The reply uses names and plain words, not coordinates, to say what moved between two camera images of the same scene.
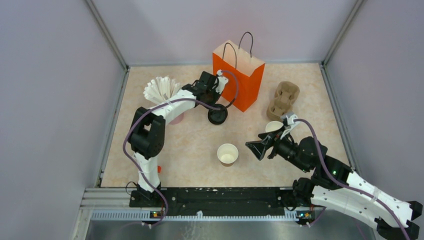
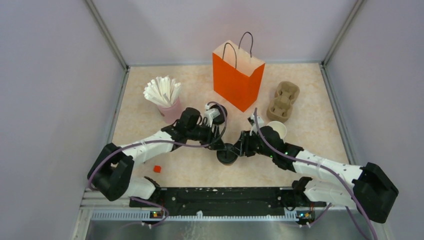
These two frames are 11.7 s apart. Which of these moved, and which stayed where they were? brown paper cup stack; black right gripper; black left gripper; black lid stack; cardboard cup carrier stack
Moved: black left gripper; black right gripper
Stayed: brown paper cup stack; cardboard cup carrier stack; black lid stack
